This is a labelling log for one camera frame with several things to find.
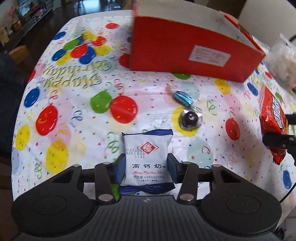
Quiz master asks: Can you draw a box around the red snack bag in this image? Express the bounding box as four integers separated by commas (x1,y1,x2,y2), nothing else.
258,84,288,165

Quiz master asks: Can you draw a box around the light blue milk packet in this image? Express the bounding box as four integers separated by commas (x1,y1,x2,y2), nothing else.
118,129,175,195

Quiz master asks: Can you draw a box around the silver round chocolate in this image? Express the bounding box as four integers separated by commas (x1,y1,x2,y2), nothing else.
179,108,203,130

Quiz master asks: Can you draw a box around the blue candy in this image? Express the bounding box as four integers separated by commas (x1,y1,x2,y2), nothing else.
166,85,202,113

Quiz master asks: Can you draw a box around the clear plastic bag of goods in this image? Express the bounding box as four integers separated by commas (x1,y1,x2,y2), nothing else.
264,33,295,95

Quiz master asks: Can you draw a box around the balloon birthday tablecloth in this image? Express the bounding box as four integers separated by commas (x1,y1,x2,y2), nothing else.
11,16,295,218

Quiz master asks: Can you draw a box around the red cardboard box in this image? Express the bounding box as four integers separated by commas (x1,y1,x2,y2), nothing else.
129,1,265,82

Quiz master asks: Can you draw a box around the chair with dark jacket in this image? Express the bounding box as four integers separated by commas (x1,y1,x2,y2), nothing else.
0,53,26,159

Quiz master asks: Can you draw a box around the dark tv console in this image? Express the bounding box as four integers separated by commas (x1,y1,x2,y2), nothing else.
1,1,54,52

